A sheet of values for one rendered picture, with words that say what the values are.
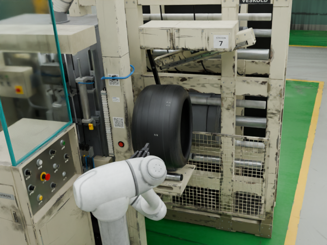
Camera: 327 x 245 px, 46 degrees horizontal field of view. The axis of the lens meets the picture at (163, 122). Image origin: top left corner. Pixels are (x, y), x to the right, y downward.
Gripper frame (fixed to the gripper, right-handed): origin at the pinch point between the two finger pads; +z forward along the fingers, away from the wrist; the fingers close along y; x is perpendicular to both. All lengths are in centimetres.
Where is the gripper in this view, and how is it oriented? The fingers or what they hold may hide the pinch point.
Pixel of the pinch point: (146, 148)
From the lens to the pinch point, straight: 213.2
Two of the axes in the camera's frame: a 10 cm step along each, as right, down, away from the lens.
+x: 1.0, 8.4, 5.4
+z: 3.1, -5.4, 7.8
